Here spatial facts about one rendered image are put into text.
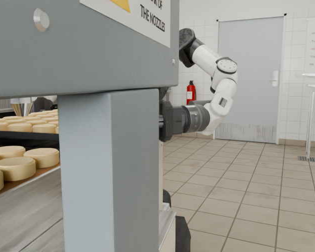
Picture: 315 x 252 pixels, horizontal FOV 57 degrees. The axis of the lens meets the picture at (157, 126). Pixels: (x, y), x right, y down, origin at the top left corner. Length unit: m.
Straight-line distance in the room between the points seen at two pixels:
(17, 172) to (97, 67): 0.27
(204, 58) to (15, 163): 0.97
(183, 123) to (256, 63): 4.37
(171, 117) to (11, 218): 0.60
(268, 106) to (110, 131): 5.04
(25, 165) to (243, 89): 4.93
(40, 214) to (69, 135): 0.21
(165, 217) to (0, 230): 0.20
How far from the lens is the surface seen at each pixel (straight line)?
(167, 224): 0.40
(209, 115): 0.94
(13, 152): 0.49
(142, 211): 0.27
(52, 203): 0.42
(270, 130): 5.24
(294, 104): 5.16
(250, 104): 5.22
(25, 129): 0.72
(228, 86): 1.10
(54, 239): 0.39
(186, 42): 1.31
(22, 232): 0.38
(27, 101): 0.43
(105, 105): 0.19
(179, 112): 0.88
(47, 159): 0.45
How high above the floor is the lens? 1.03
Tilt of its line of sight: 9 degrees down
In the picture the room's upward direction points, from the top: straight up
